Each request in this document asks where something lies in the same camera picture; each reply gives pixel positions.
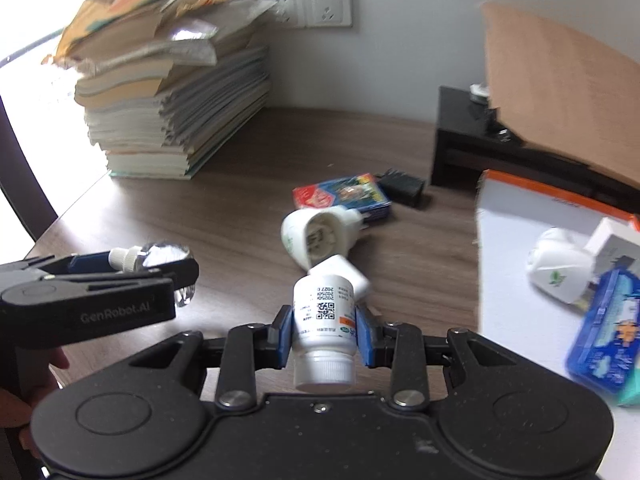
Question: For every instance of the white orange-rimmed box lid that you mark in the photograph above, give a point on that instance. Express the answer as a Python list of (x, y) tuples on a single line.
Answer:
[(510, 270)]

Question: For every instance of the colourful playing card box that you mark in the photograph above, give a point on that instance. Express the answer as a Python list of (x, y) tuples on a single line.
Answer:
[(345, 192)]

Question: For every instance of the small white cardboard box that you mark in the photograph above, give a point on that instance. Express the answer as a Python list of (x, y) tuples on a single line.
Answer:
[(612, 240)]

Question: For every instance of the person's left hand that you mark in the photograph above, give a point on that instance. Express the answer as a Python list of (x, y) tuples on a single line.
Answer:
[(15, 405)]

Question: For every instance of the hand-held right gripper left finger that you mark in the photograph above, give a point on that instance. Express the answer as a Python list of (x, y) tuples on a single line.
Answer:
[(284, 335)]

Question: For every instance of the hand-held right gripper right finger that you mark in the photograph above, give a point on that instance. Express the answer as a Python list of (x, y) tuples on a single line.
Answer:
[(364, 337)]

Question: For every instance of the white charger cube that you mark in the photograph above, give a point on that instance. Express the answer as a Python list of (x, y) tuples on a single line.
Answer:
[(350, 275)]

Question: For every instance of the brown cardboard sheet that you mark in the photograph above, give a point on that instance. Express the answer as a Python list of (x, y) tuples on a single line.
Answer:
[(550, 85)]

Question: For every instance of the teal bandage box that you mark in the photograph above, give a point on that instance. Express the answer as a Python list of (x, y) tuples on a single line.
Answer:
[(632, 395)]

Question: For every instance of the dark chair backrest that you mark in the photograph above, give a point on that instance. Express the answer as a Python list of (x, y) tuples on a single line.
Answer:
[(25, 185)]

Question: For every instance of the clear refill bottle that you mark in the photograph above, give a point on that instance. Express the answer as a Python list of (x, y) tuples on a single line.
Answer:
[(162, 252)]

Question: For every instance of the white plug-in mosquito heater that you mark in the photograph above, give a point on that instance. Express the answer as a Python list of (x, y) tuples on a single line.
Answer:
[(555, 260)]

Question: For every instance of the white pill bottle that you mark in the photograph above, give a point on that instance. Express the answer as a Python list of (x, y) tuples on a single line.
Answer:
[(322, 360)]

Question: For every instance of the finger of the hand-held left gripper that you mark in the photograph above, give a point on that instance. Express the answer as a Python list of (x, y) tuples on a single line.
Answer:
[(90, 261), (185, 272)]

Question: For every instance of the small white device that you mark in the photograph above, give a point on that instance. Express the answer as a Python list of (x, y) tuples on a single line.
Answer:
[(479, 94)]

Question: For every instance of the white wall socket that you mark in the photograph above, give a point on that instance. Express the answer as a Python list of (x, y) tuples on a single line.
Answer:
[(327, 7), (287, 10)]

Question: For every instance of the black monitor riser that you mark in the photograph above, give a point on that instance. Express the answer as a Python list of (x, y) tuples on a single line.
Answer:
[(455, 135)]

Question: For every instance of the black plug adapter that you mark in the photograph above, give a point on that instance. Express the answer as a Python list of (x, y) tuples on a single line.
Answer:
[(402, 187)]

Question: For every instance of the tall stack of books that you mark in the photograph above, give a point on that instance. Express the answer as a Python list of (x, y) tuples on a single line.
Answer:
[(175, 110)]

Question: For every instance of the blue cartoon print tin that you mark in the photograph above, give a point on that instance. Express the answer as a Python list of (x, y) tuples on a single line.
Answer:
[(605, 330)]

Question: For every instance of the silvery plastic bag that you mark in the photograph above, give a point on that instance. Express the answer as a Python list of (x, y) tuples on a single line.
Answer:
[(200, 45)]

